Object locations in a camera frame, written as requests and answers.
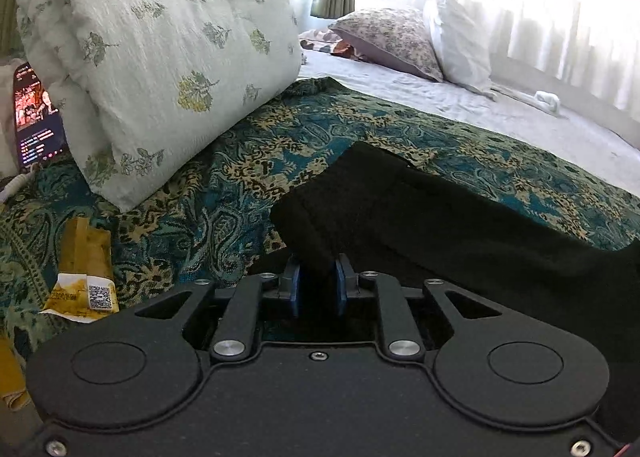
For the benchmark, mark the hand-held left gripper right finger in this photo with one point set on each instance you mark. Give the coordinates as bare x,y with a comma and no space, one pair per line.
343,287

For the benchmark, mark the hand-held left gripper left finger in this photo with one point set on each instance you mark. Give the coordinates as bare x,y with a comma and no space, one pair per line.
294,287

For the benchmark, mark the black pants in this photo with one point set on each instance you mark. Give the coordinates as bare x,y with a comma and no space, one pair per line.
450,247

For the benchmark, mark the teal paisley blanket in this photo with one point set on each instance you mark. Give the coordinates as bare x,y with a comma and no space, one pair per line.
240,177

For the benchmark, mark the yellow plastic packet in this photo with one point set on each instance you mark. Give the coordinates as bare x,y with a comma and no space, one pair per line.
82,272

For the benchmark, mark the grey bed sheet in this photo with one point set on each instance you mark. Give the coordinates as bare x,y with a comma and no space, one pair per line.
500,107

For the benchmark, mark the floral patterned pillow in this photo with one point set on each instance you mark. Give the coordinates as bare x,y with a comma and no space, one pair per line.
392,39

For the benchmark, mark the folded floral white quilt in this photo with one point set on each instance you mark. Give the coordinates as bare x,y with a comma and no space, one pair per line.
165,62

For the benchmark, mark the white pillow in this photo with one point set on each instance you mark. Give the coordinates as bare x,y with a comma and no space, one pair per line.
462,44

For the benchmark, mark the small white cloth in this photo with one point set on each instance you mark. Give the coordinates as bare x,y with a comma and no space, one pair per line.
548,101

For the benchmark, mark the smartphone with lit screen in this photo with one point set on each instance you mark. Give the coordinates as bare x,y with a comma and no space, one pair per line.
36,112

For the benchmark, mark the white sheer curtain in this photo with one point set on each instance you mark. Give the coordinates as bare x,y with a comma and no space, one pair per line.
525,2

